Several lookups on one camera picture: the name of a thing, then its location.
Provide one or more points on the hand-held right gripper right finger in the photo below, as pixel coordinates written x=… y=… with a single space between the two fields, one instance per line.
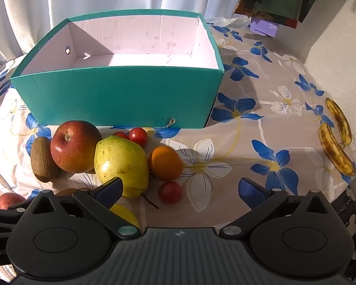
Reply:
x=250 y=191

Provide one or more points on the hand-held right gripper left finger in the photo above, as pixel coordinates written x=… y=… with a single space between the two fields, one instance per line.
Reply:
x=109 y=191

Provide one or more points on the small red apple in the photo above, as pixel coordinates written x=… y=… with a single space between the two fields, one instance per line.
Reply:
x=7 y=200

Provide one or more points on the yellow-green pear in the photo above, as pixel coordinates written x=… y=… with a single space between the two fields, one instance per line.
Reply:
x=121 y=160

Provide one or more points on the large red apple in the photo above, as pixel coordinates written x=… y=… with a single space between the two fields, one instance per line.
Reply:
x=74 y=148

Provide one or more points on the red cherry tomato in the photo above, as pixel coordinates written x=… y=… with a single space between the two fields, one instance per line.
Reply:
x=120 y=134
x=138 y=136
x=170 y=192

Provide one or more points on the brown kiwi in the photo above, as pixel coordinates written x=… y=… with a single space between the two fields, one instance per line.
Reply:
x=41 y=160

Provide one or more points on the teal cardboard box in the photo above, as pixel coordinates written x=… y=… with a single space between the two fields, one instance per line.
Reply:
x=121 y=95

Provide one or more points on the yellow lemon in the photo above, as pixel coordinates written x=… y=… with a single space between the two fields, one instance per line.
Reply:
x=127 y=215

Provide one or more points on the brown round fruit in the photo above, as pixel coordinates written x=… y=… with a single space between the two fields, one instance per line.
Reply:
x=66 y=192

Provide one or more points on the blue floral tablecloth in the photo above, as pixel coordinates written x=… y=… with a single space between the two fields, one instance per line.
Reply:
x=255 y=142

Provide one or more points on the orange mandarin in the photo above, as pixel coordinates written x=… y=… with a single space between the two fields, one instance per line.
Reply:
x=166 y=163

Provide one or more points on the spotted yellow banana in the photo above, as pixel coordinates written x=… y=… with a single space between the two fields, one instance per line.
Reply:
x=332 y=148
x=339 y=118

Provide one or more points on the black printed carton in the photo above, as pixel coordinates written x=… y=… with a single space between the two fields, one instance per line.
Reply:
x=348 y=213

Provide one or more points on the purple small box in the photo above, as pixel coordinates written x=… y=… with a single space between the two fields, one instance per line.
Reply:
x=264 y=26

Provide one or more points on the dark green hanging bags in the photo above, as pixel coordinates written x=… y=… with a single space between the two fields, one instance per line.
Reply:
x=284 y=0

